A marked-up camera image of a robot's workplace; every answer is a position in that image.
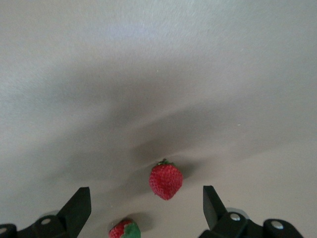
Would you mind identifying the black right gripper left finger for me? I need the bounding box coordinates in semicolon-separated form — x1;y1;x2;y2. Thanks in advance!
0;186;92;238

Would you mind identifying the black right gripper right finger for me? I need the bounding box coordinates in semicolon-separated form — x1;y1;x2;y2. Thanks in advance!
198;185;305;238

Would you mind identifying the red strawberry green calyx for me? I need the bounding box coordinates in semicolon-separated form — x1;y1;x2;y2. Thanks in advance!
149;158;184;201
108;218;141;238

